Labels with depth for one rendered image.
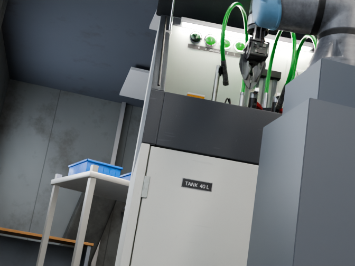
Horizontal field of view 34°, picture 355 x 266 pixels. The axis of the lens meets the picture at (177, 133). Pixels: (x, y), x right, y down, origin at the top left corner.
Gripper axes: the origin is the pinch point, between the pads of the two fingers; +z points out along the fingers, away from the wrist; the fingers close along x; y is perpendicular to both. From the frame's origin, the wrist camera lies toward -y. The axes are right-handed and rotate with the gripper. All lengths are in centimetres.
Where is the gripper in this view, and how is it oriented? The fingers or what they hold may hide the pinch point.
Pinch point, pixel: (249, 86)
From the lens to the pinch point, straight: 194.4
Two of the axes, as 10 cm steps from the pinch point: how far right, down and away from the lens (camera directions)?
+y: 1.2, -2.4, -9.6
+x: 9.8, 1.8, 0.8
